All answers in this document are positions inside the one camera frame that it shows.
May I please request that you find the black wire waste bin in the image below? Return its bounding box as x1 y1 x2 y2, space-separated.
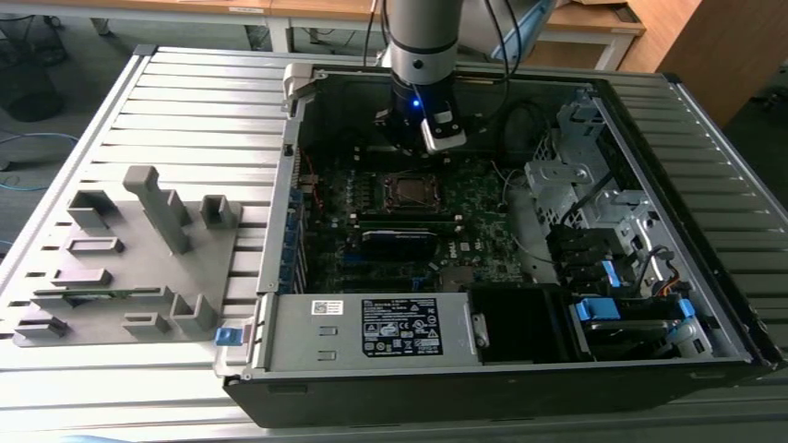
0 13 70 124

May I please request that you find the pale blue teach pendant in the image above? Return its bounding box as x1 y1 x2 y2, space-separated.
495 0 559 59

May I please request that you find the silver power supply unit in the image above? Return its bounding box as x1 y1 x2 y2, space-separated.
246 290 479 373

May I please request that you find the silver metal drive cage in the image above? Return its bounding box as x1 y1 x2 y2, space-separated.
523 87 667 241

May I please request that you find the green motherboard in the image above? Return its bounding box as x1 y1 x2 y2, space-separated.
289 147 555 296

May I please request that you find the silver topped green CPU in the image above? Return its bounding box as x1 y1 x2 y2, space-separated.
395 178 431 204

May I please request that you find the wooden cabinet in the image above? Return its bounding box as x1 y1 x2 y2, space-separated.
619 0 788 129

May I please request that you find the black disk bay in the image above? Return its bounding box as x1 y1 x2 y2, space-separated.
545 225 639 296

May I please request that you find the metal CPU socket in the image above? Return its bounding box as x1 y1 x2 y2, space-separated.
379 171 449 216

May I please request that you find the hard disk in blue carrier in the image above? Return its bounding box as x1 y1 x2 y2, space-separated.
570 297 703 364

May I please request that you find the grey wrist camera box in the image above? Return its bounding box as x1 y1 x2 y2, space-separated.
421 109 471 156

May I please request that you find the grey case latch handle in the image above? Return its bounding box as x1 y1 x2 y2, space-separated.
282 63 317 114

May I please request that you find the green RAM stick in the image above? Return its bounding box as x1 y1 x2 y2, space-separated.
34 286 166 305

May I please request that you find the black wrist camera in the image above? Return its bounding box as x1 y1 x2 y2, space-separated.
373 108 406 139

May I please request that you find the blue floor cable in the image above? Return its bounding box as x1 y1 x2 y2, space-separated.
0 131 82 193

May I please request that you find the black and grey PC case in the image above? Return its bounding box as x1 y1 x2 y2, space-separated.
213 62 788 430

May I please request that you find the metal socket cover frame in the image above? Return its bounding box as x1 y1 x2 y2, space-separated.
382 173 443 214

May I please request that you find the grey parts rack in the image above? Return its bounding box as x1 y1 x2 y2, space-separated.
11 164 246 347

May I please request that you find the black graphics card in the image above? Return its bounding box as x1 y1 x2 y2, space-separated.
361 229 443 262

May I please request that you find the silver finned chipset heatsink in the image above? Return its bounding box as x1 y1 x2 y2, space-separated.
441 266 479 291

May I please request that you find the wooden desk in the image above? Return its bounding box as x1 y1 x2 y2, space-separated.
0 0 277 38
270 0 649 70

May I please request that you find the black cable bundle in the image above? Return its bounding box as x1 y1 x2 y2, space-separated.
497 101 555 167

